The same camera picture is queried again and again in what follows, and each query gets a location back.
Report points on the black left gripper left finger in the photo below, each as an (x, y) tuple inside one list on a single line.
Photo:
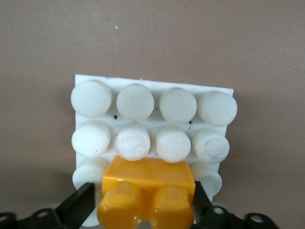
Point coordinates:
[(76, 210)]

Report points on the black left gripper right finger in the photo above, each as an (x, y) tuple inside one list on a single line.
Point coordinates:
[(207, 214)]

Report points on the yellow two-stud block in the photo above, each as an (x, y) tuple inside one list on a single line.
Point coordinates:
[(147, 176)]

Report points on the white studded base plate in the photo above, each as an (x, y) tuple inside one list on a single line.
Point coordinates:
[(133, 102)]

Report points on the brown table cover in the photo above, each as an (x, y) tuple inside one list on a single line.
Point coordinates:
[(152, 35)]

